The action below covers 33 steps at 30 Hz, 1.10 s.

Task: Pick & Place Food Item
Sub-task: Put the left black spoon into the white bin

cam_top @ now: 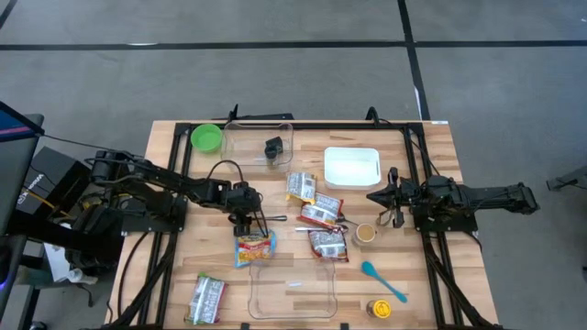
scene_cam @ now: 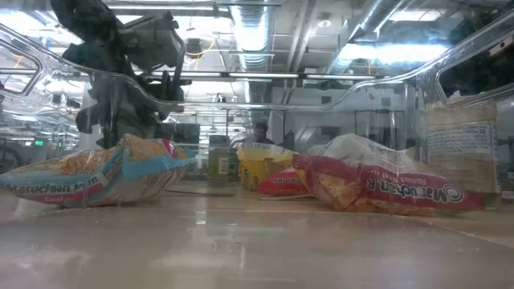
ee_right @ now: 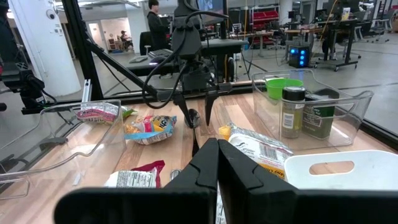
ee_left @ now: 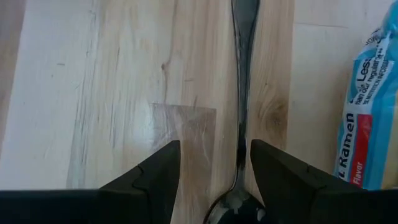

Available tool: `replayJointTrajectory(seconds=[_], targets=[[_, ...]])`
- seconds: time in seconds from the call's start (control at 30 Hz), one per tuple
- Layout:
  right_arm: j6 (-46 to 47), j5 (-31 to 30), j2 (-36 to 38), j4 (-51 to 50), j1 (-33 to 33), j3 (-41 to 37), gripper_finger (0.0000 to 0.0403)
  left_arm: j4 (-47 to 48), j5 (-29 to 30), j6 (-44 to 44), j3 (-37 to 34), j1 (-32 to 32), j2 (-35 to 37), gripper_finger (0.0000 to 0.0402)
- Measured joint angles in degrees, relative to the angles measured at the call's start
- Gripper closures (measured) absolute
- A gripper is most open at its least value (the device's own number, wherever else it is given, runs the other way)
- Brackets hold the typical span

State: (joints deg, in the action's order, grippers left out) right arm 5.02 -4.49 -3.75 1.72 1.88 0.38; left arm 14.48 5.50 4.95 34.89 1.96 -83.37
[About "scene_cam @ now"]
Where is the person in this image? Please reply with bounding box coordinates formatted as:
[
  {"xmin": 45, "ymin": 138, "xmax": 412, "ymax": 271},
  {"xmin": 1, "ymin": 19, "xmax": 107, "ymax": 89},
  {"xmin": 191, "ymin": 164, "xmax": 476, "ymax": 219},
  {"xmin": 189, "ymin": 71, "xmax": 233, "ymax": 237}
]
[{"xmin": 249, "ymin": 120, "xmax": 277, "ymax": 146}]

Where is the silver ventilation duct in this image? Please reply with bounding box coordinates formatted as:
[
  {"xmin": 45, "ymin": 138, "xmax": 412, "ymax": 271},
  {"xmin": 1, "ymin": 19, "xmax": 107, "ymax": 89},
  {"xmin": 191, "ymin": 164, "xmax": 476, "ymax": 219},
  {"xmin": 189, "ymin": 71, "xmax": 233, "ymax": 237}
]
[{"xmin": 228, "ymin": 0, "xmax": 278, "ymax": 73}]

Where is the blue beef ramen packet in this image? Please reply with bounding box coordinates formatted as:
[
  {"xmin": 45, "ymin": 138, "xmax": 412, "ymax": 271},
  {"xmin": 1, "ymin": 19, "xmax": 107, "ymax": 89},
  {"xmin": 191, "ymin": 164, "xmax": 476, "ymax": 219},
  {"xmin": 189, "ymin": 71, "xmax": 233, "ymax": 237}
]
[{"xmin": 0, "ymin": 133, "xmax": 198, "ymax": 209}]

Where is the black ceiling-mounted device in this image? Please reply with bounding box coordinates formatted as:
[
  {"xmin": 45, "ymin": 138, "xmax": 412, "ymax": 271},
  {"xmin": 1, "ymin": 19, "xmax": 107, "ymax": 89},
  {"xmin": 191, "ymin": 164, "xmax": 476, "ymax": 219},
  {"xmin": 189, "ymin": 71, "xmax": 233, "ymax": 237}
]
[{"xmin": 184, "ymin": 38, "xmax": 205, "ymax": 59}]

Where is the black-lidded spice bottle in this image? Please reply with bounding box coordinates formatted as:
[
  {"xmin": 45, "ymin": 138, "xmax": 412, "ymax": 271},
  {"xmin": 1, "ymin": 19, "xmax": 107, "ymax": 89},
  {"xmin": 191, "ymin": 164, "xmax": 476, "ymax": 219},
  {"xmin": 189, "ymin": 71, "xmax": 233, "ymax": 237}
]
[{"xmin": 207, "ymin": 134, "xmax": 231, "ymax": 186}]

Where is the red ramen packet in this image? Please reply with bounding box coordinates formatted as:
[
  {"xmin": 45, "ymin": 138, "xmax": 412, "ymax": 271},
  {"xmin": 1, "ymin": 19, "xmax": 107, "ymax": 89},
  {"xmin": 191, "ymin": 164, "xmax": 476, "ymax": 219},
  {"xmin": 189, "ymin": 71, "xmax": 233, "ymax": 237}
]
[
  {"xmin": 256, "ymin": 168, "xmax": 318, "ymax": 201},
  {"xmin": 292, "ymin": 134, "xmax": 487, "ymax": 218}
]

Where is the yellow ramen packet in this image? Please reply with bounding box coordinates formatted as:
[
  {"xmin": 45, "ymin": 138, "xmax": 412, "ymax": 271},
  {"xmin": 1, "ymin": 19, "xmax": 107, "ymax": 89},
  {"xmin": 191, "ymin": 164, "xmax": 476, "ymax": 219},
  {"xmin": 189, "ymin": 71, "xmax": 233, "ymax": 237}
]
[{"xmin": 237, "ymin": 142, "xmax": 300, "ymax": 193}]

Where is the dark computer monitor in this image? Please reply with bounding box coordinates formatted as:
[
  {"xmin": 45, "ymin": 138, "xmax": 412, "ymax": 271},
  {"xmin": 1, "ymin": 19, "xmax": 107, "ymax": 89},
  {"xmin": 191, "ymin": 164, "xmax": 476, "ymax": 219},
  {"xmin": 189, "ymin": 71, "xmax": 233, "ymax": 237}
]
[{"xmin": 162, "ymin": 122, "xmax": 201, "ymax": 148}]

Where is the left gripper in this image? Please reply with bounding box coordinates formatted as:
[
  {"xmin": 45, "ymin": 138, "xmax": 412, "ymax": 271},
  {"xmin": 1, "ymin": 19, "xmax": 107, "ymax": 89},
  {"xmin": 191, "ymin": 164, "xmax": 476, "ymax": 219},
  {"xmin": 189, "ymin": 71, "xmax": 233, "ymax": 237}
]
[{"xmin": 116, "ymin": 11, "xmax": 193, "ymax": 114}]

